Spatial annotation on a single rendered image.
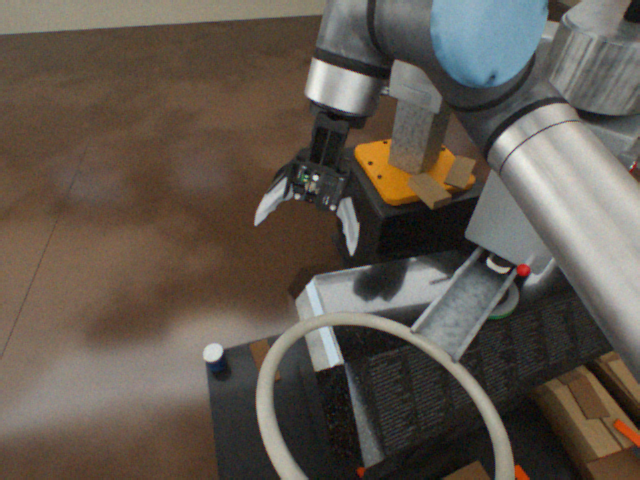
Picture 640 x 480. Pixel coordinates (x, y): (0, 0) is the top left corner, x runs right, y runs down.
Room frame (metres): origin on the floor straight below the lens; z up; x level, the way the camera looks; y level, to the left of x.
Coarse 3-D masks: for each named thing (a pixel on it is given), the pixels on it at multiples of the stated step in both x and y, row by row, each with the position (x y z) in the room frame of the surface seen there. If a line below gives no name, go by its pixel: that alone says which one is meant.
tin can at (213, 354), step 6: (210, 348) 0.90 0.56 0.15; (216, 348) 0.90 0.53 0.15; (204, 354) 0.87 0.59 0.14; (210, 354) 0.87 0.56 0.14; (216, 354) 0.87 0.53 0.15; (222, 354) 0.87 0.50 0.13; (210, 360) 0.83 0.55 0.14; (216, 360) 0.84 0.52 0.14; (222, 360) 0.86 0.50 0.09; (210, 366) 0.83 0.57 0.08; (216, 366) 0.83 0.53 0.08; (222, 366) 0.85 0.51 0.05
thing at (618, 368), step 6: (618, 360) 0.86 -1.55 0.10; (612, 366) 0.82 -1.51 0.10; (618, 366) 0.82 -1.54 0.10; (624, 366) 0.82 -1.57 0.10; (618, 372) 0.79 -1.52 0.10; (624, 372) 0.79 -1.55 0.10; (630, 372) 0.79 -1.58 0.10; (618, 378) 0.76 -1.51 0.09; (624, 378) 0.76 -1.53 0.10; (630, 378) 0.76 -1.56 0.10; (624, 384) 0.73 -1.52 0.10; (630, 384) 0.73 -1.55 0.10; (636, 384) 0.73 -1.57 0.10; (630, 390) 0.70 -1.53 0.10; (636, 390) 0.70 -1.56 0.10; (636, 396) 0.67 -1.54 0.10; (636, 402) 0.65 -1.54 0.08
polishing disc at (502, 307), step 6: (510, 288) 0.74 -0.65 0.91; (516, 288) 0.74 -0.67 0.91; (504, 294) 0.71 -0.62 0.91; (510, 294) 0.71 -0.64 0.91; (516, 294) 0.71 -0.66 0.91; (498, 300) 0.69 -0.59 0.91; (504, 300) 0.69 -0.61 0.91; (510, 300) 0.69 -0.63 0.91; (516, 300) 0.69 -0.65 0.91; (498, 306) 0.66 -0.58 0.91; (504, 306) 0.66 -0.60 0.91; (510, 306) 0.66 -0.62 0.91; (492, 312) 0.64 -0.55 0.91; (498, 312) 0.64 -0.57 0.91; (504, 312) 0.64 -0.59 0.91
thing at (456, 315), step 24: (480, 264) 0.68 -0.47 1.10; (456, 288) 0.60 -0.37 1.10; (480, 288) 0.60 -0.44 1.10; (504, 288) 0.57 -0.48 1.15; (432, 312) 0.51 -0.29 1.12; (456, 312) 0.52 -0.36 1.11; (480, 312) 0.52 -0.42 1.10; (432, 336) 0.45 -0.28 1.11; (456, 336) 0.45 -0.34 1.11; (456, 360) 0.37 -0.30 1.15
